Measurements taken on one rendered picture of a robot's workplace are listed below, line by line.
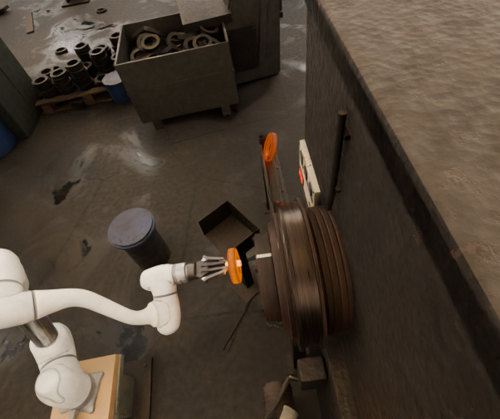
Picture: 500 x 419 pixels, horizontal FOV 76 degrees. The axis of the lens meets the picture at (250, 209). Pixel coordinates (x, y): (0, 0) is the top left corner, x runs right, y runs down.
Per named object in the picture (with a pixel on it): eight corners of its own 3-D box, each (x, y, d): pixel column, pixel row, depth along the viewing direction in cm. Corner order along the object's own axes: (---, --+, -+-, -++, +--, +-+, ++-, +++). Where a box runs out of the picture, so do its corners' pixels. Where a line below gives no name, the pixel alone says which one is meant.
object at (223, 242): (245, 259, 232) (227, 199, 175) (269, 283, 219) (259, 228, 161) (223, 278, 226) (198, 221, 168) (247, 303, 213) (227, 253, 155)
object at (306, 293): (294, 244, 135) (291, 167, 98) (319, 363, 107) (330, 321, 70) (279, 245, 136) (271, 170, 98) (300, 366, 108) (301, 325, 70)
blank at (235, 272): (233, 240, 138) (226, 241, 138) (235, 271, 128) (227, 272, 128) (241, 259, 149) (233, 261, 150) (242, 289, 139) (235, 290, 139)
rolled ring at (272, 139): (274, 135, 192) (280, 135, 193) (267, 130, 209) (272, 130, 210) (267, 164, 199) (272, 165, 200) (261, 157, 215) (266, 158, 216)
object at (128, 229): (175, 235, 252) (155, 203, 218) (173, 272, 233) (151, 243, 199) (136, 241, 254) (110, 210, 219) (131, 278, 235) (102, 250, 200)
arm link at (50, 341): (46, 382, 153) (39, 342, 166) (82, 364, 160) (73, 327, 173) (-40, 295, 101) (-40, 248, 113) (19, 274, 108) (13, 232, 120)
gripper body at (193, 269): (191, 267, 145) (210, 263, 144) (190, 284, 139) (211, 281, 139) (185, 259, 139) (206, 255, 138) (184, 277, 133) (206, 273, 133)
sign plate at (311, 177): (304, 171, 134) (304, 139, 120) (317, 222, 119) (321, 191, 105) (298, 172, 135) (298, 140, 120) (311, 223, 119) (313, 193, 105)
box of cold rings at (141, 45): (231, 71, 383) (218, -3, 320) (242, 112, 334) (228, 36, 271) (148, 89, 383) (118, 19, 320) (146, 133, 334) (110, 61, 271)
